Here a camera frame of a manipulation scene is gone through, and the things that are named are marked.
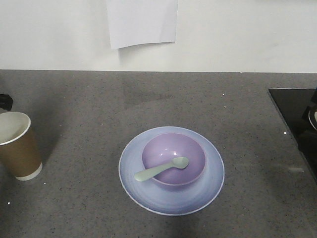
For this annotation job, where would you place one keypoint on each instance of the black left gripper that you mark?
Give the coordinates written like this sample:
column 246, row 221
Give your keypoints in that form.
column 6, row 102

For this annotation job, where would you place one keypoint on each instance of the brown paper cup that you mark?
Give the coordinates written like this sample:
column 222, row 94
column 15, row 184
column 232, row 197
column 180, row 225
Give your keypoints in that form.
column 18, row 148

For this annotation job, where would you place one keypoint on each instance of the mint green plastic spoon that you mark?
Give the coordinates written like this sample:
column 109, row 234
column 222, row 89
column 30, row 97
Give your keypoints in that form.
column 178, row 162

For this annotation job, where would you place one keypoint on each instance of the light blue round plate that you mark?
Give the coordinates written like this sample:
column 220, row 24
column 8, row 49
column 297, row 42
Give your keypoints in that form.
column 167, row 199

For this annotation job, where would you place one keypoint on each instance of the white paper sheet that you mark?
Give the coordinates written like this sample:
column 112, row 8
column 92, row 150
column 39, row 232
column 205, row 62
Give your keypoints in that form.
column 137, row 22

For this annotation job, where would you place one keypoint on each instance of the black gas stove top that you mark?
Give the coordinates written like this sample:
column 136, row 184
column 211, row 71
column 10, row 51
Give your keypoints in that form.
column 291, row 103

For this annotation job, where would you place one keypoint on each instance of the black stove burner grate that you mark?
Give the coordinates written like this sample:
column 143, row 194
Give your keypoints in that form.
column 310, row 113

